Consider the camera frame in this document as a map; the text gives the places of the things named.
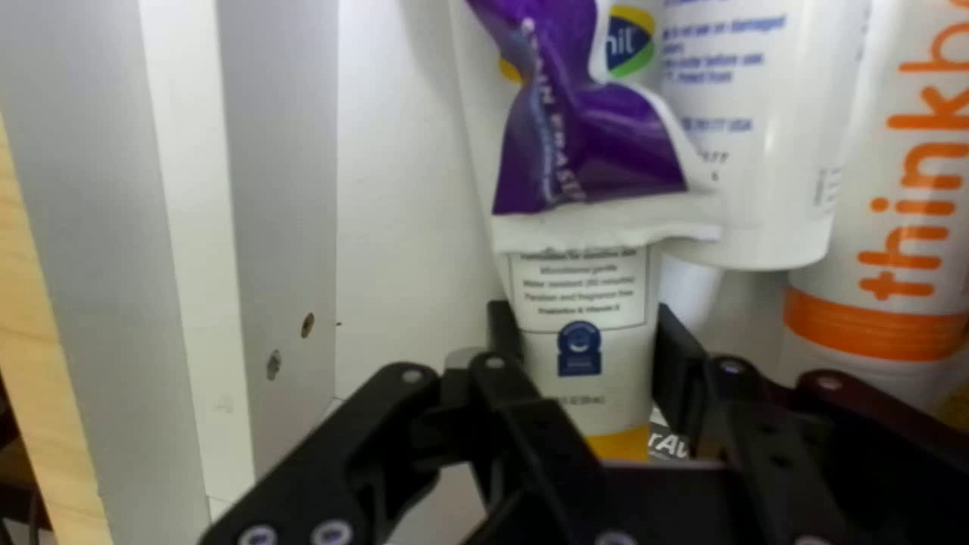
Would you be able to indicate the purple toothpaste tube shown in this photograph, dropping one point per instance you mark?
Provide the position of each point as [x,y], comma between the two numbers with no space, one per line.
[585,131]

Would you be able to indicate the white orange thinkbaby tube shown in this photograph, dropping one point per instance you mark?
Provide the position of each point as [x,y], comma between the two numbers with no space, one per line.
[908,202]

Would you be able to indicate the white drawer with wood front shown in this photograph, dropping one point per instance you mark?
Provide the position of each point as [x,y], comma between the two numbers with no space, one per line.
[284,202]

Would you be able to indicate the white bottle with purple cap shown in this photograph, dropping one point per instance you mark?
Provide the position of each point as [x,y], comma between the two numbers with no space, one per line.
[758,153]

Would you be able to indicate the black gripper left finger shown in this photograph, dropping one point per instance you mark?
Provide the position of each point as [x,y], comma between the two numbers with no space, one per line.
[404,463]

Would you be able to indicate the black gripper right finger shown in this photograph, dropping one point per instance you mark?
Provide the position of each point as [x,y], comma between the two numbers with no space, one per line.
[827,456]

